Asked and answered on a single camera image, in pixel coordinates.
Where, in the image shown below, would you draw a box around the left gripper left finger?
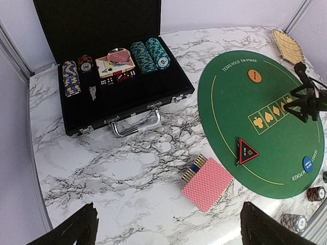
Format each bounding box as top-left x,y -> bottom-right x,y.
30,202 -> 99,244

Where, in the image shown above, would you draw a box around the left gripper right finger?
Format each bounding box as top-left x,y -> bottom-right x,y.
240,202 -> 314,245

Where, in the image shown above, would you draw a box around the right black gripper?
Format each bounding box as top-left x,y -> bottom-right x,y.
285,63 -> 326,123

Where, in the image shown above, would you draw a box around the orange big blind button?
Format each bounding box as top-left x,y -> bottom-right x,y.
248,69 -> 262,83

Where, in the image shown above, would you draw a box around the blue small blind button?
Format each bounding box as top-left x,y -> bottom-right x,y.
302,156 -> 314,173

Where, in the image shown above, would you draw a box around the black triangular dealer button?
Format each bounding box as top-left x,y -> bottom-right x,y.
236,137 -> 260,166

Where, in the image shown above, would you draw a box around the woven bamboo tray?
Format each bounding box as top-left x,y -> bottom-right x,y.
272,29 -> 305,65

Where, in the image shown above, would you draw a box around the round green poker mat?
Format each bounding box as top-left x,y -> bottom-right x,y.
197,51 -> 325,199

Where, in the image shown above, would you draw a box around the red playing card deck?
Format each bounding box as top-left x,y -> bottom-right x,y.
182,154 -> 233,212

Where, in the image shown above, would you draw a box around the red black chip stack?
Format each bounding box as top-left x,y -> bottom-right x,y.
307,186 -> 325,202

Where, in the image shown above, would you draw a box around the teal chip stack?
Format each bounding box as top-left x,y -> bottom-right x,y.
322,171 -> 327,183

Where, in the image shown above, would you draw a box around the case key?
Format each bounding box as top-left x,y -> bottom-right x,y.
88,86 -> 97,101

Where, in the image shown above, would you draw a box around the beige blue chips in case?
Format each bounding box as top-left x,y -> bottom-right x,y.
62,60 -> 81,97

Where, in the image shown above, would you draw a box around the dice set in case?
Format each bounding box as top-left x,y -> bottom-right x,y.
100,71 -> 136,85

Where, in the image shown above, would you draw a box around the teal chips row in case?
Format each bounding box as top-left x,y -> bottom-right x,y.
145,38 -> 171,69

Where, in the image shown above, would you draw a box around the card deck in case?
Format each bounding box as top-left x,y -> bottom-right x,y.
96,50 -> 135,78

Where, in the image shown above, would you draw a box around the green chips row in case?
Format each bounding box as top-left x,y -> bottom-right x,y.
131,41 -> 157,74

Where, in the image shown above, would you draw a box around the brown chips in case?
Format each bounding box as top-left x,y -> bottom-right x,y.
77,54 -> 94,73

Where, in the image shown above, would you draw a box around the black poker chip case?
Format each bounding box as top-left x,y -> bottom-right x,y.
34,1 -> 194,136

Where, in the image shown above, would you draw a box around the clear dealer puck in case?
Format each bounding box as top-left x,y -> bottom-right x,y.
107,48 -> 130,65

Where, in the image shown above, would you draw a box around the right aluminium frame post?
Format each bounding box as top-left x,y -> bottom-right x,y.
283,0 -> 315,34

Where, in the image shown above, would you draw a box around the aluminium frame post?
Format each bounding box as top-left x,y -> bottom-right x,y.
283,0 -> 315,34
1,22 -> 34,82

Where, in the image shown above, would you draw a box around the left aluminium frame post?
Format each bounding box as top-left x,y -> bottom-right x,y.
1,22 -> 34,82

